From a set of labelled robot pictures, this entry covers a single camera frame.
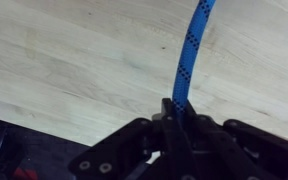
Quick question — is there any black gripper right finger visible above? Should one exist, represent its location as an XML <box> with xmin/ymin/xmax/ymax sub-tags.
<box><xmin>183</xmin><ymin>99</ymin><xmax>288</xmax><ymax>180</ymax></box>

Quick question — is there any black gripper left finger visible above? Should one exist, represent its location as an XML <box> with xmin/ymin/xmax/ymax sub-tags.
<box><xmin>67</xmin><ymin>97</ymin><xmax>198</xmax><ymax>180</ymax></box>

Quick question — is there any blue braided rope piece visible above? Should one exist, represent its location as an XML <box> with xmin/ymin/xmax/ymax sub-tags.
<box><xmin>171</xmin><ymin>0</ymin><xmax>217</xmax><ymax>116</ymax></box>

